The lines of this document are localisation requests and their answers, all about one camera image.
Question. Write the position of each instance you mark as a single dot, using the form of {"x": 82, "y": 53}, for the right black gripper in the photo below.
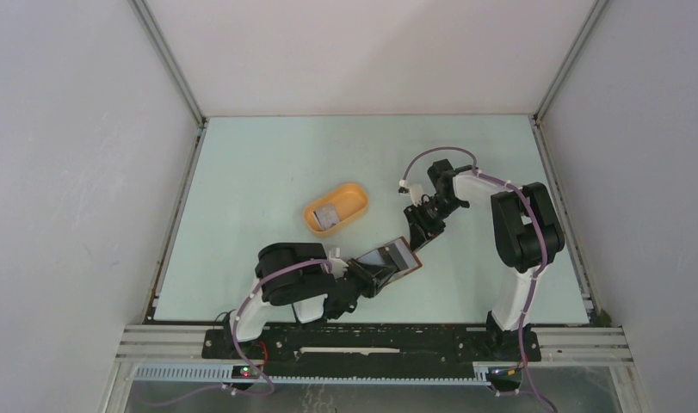
{"x": 419, "y": 225}

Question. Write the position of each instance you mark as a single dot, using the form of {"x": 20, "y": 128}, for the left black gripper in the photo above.
{"x": 367, "y": 274}

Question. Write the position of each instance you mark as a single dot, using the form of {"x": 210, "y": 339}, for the black card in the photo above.
{"x": 389, "y": 254}

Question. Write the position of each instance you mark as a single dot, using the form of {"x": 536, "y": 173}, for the brown leather card holder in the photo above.
{"x": 414, "y": 262}

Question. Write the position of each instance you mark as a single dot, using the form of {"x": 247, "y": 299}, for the orange plastic card tray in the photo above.
{"x": 351, "y": 201}

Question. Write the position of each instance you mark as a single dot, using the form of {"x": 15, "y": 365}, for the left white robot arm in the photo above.
{"x": 316, "y": 283}

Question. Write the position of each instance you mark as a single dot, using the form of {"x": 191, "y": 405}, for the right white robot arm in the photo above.
{"x": 526, "y": 228}

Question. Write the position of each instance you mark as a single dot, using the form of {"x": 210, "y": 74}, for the grey patterned card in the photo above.
{"x": 326, "y": 217}

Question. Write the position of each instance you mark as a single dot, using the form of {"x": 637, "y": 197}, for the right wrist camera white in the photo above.
{"x": 413, "y": 191}

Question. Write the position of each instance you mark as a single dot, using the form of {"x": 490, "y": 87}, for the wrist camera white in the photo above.
{"x": 413, "y": 191}
{"x": 334, "y": 254}

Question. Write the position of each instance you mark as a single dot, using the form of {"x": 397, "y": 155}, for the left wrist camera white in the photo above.
{"x": 334, "y": 254}

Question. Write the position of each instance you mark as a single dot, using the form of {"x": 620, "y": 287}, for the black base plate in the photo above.
{"x": 395, "y": 351}

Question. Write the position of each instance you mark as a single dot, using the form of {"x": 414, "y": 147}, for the white cable duct strip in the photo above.
{"x": 227, "y": 373}

